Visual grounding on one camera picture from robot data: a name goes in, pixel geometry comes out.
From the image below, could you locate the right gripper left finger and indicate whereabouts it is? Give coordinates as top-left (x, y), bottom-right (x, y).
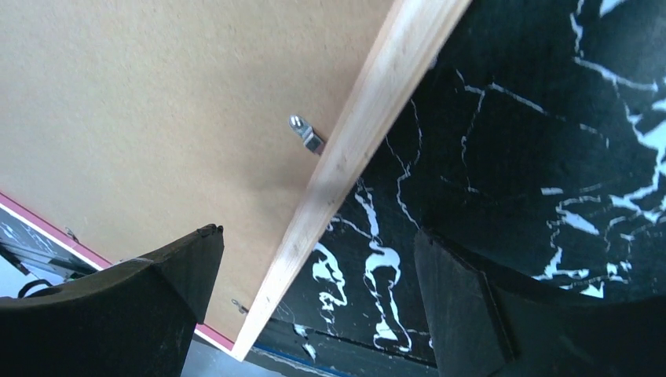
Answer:
top-left (1, 225), bottom-right (225, 376)

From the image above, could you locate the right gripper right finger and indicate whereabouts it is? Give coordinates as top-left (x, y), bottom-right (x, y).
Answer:
top-left (414, 230), bottom-right (665, 376)

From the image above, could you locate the pink wooden picture frame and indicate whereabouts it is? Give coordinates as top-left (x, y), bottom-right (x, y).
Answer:
top-left (0, 0), bottom-right (472, 363)

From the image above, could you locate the aluminium front rail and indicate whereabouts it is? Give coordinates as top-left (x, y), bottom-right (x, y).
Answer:
top-left (1, 210), bottom-right (97, 285)

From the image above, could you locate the metal frame retaining clip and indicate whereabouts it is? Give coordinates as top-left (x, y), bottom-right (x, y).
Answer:
top-left (288, 115), bottom-right (326, 156)

